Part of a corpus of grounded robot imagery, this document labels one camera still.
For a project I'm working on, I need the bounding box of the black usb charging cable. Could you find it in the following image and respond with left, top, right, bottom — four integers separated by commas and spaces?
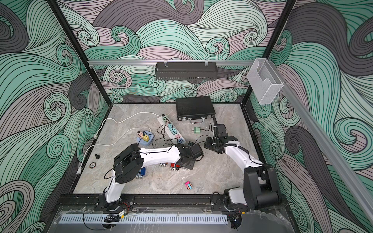
186, 123, 215, 146

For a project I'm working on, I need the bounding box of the green charger adapter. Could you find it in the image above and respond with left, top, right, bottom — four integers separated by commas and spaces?
193, 127, 201, 135

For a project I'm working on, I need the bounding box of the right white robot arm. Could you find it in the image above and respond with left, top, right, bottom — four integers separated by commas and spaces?
204, 123, 282, 210

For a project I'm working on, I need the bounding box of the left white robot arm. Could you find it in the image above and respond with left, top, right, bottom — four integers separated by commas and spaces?
105, 143, 204, 203

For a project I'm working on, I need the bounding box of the red shaver middle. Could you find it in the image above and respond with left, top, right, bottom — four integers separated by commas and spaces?
171, 163, 180, 171

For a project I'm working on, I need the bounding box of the blue shaver front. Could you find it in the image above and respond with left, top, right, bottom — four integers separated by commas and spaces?
136, 168, 146, 179

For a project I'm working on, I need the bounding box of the white power strip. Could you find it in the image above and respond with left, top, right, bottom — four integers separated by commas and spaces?
157, 114, 186, 144

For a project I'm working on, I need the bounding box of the pink striped small box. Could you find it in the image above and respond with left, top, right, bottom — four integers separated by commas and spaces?
185, 181, 193, 190

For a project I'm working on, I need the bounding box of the black briefcase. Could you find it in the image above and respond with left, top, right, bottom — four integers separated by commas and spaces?
175, 96, 216, 121

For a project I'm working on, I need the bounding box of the light blue socket cube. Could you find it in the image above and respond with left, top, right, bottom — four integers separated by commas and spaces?
137, 131, 154, 146

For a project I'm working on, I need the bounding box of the yellow charger adapter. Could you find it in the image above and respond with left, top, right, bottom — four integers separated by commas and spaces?
140, 134, 150, 142

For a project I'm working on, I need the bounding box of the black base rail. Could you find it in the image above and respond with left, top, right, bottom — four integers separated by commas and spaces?
57, 194, 229, 212

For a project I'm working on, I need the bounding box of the white slotted cable duct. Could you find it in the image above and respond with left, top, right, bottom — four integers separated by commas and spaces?
58, 214, 228, 225

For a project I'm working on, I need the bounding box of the clear acrylic wall box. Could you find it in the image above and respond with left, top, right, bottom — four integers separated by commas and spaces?
246, 58, 284, 105

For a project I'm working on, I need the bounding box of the black wall shelf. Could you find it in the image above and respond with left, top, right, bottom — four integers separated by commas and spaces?
155, 62, 218, 81

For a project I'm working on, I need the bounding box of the white power cord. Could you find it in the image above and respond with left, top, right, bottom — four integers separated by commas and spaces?
76, 111, 161, 175

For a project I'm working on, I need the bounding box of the aluminium wall rail back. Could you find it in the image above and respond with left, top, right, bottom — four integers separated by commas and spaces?
88, 59, 254, 67

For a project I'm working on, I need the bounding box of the aluminium wall rail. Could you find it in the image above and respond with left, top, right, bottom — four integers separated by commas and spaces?
88, 59, 254, 67
268, 62, 373, 225

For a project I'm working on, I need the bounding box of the aluminium wall rail right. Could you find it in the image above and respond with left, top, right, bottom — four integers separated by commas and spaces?
268, 62, 373, 225

